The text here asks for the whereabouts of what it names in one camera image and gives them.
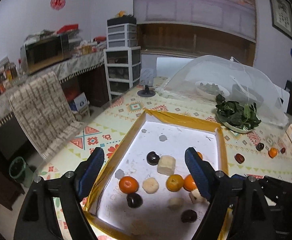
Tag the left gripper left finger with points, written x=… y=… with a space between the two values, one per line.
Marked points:
x=37 y=218

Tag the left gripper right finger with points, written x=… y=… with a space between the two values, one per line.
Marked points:
x=252 y=218

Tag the small beige cake chunk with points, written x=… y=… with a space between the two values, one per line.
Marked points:
x=196 y=197

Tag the dark plum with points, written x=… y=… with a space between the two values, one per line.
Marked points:
x=189 y=216
x=134 y=200
x=260 y=146
x=152 y=158

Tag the beige cake chunk front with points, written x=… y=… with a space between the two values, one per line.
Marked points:
x=175 y=203

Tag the beige round cake chunk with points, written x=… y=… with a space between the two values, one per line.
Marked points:
x=150 y=185

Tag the green waste bin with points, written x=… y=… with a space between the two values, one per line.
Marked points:
x=20 y=171

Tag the red date left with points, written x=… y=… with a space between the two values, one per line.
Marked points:
x=239 y=158

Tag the red date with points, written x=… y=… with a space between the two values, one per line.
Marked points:
x=283 y=150
x=239 y=158

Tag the red date right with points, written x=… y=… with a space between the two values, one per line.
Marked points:
x=283 y=150

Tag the plate of green spinach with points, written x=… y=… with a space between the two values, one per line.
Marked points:
x=243 y=117

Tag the yellow taped foam box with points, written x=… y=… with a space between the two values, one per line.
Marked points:
x=163 y=214

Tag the woven patterned chair cover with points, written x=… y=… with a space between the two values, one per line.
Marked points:
x=46 y=119

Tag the side counter with cloth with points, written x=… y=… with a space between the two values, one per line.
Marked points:
x=60 y=72

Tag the plate under mesh cover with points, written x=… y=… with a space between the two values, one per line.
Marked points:
x=210 y=90

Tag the white mesh food cover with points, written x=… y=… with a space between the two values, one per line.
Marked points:
x=245 y=84

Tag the microwave oven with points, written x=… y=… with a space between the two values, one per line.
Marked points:
x=44 y=53

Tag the white plastic drawer tower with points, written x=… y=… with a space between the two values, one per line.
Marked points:
x=122 y=57

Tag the framed calligraphy picture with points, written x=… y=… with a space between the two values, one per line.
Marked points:
x=281 y=14

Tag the red paper wall decoration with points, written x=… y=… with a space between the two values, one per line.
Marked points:
x=57 y=4

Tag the large wall painting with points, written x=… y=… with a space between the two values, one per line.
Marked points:
x=237 y=17

